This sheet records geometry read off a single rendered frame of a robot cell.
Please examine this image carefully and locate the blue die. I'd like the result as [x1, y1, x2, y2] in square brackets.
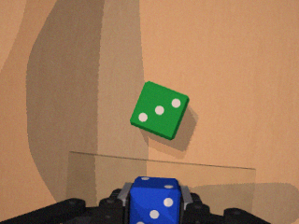
[130, 176, 181, 224]

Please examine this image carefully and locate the tan square mat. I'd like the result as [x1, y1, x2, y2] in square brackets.
[65, 151, 256, 216]

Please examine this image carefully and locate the green die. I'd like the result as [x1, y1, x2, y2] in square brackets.
[130, 81, 190, 140]

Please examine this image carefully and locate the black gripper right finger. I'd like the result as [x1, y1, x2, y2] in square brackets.
[178, 186, 271, 224]

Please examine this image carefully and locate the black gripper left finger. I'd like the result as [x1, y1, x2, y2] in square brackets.
[0, 182, 134, 224]

